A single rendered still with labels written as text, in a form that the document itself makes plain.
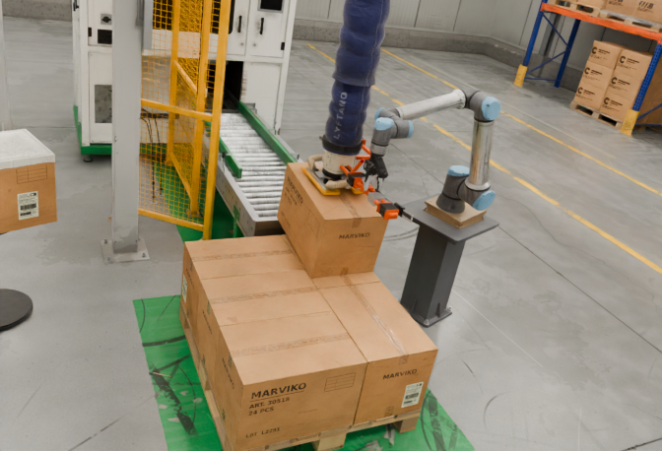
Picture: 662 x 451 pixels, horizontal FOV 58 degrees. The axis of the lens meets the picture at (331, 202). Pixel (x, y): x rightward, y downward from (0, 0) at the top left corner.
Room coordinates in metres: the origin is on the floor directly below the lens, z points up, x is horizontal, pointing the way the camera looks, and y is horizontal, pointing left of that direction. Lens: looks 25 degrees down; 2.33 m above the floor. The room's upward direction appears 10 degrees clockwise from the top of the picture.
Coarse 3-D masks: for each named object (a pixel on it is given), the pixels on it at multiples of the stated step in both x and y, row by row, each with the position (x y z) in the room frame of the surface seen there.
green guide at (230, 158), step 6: (192, 102) 5.27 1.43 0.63; (210, 126) 4.69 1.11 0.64; (210, 132) 4.69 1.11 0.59; (222, 144) 4.34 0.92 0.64; (222, 150) 4.35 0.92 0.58; (228, 150) 4.24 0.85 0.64; (228, 156) 4.20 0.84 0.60; (228, 162) 4.17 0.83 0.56; (234, 162) 4.02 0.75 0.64; (234, 168) 4.03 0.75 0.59; (240, 168) 3.94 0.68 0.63; (240, 174) 3.94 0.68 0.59
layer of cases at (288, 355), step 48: (240, 240) 3.08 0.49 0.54; (288, 240) 3.18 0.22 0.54; (192, 288) 2.72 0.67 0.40; (240, 288) 2.59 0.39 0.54; (288, 288) 2.67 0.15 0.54; (336, 288) 2.75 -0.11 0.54; (384, 288) 2.84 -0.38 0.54; (240, 336) 2.21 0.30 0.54; (288, 336) 2.27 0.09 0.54; (336, 336) 2.33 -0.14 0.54; (384, 336) 2.40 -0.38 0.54; (240, 384) 1.92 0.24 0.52; (288, 384) 2.00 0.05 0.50; (336, 384) 2.12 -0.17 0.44; (384, 384) 2.25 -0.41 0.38; (240, 432) 1.91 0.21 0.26; (288, 432) 2.02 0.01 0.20
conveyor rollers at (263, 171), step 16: (224, 128) 4.99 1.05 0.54; (240, 128) 5.06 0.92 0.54; (240, 144) 4.69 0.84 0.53; (256, 144) 4.76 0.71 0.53; (224, 160) 4.26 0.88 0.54; (240, 160) 4.33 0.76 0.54; (256, 160) 4.39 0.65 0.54; (272, 160) 4.45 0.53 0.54; (256, 176) 4.04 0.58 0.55; (272, 176) 4.09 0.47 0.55; (256, 192) 3.83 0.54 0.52; (272, 192) 3.81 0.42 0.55; (256, 208) 3.55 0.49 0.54; (272, 208) 3.60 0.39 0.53
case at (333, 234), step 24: (288, 168) 3.26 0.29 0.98; (288, 192) 3.22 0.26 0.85; (312, 192) 3.01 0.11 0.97; (288, 216) 3.17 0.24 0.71; (312, 216) 2.89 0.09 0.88; (336, 216) 2.82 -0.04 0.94; (360, 216) 2.88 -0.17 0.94; (312, 240) 2.85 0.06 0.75; (336, 240) 2.82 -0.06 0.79; (360, 240) 2.90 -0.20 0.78; (312, 264) 2.81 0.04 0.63; (336, 264) 2.86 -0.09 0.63; (360, 264) 2.94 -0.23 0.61
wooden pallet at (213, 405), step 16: (192, 336) 2.65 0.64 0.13; (192, 352) 2.64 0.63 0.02; (208, 384) 2.37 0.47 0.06; (208, 400) 2.30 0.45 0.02; (400, 416) 2.32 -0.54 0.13; (416, 416) 2.36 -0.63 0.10; (224, 432) 2.11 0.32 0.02; (320, 432) 2.11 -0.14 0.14; (336, 432) 2.14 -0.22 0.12; (400, 432) 2.33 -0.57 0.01; (224, 448) 2.02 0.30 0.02; (256, 448) 1.95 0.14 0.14; (272, 448) 1.99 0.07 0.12; (320, 448) 2.11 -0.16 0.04; (336, 448) 2.15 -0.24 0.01
